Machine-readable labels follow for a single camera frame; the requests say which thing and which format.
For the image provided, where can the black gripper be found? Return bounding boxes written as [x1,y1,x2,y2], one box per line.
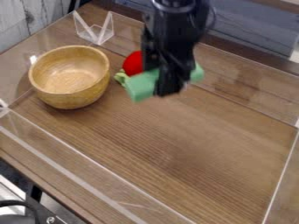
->
[141,0,213,97]

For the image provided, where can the clear acrylic corner bracket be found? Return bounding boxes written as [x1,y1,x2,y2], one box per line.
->
[72,11,114,46]

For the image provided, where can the clear acrylic front wall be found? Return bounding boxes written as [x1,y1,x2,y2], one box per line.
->
[0,100,195,224]

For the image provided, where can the red toy strawberry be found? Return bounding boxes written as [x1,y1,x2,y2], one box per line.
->
[113,51,144,86]

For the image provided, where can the black cable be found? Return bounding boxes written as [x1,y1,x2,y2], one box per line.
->
[0,199,40,224]

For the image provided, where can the black metal clamp bracket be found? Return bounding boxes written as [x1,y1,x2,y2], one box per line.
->
[25,185,68,224]

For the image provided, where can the brown wooden bowl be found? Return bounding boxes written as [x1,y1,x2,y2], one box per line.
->
[28,45,109,109]

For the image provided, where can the green rectangular block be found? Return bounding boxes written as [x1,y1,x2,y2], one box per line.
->
[122,60,205,103]

